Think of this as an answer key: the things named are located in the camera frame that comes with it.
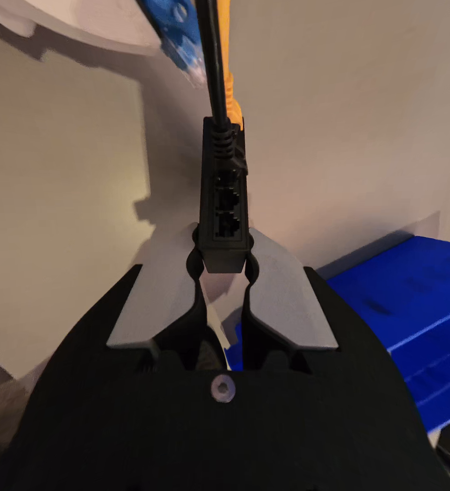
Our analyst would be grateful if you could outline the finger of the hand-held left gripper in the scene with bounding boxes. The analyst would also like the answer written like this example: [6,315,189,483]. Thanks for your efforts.
[0,0,166,57]

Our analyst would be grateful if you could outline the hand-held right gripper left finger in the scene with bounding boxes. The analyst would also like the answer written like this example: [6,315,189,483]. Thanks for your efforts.
[105,223,207,363]

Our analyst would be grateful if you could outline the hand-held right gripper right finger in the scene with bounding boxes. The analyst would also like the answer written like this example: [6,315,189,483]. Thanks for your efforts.
[242,227,341,366]

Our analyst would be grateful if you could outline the black network switch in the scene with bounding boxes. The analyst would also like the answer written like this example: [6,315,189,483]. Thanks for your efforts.
[200,117,255,275]

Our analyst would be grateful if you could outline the blue ethernet cable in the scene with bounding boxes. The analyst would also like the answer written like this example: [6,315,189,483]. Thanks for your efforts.
[139,0,210,75]

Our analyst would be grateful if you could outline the black ethernet cable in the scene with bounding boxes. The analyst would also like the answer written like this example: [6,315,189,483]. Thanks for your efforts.
[194,0,248,173]

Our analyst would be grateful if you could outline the yellow ethernet cable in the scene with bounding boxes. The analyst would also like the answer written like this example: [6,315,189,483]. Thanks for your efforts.
[216,0,245,129]

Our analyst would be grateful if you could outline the blue plastic bin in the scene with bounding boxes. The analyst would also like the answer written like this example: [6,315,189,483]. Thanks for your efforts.
[225,234,450,434]

